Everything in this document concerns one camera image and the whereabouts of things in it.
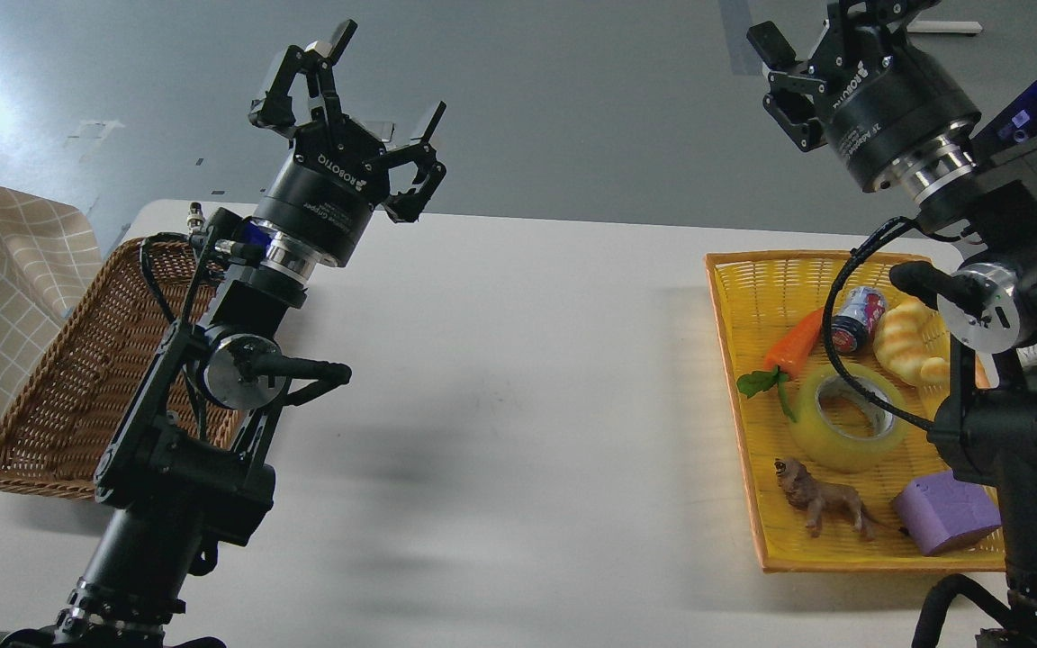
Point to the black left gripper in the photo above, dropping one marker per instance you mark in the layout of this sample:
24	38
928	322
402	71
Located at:
326	192

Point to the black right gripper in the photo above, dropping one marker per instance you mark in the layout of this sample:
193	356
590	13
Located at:
884	97

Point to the yellow tape roll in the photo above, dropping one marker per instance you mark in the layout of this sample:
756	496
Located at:
839	428

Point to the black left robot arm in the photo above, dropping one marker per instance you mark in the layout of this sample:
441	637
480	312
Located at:
186	468

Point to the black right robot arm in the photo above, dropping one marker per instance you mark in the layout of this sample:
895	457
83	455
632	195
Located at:
986	428

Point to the white stand base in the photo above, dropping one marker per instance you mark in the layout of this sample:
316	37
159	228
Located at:
958	28

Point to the small soda can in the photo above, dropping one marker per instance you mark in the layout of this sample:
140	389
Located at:
853	329

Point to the toy croissant bread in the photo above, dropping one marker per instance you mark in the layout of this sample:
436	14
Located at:
899	347

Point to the orange toy carrot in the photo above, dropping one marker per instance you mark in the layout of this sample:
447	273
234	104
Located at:
783	362

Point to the yellow woven basket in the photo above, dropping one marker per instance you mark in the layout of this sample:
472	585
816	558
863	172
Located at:
758	297

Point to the brown wicker basket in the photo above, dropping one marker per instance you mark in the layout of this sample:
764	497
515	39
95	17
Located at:
52	436

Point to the brown toy lion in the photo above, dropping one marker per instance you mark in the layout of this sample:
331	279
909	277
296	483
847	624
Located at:
803	491

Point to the purple foam block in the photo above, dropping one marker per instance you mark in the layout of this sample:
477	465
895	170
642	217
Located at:
941	513

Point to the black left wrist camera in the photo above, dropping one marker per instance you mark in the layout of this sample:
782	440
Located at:
233	237

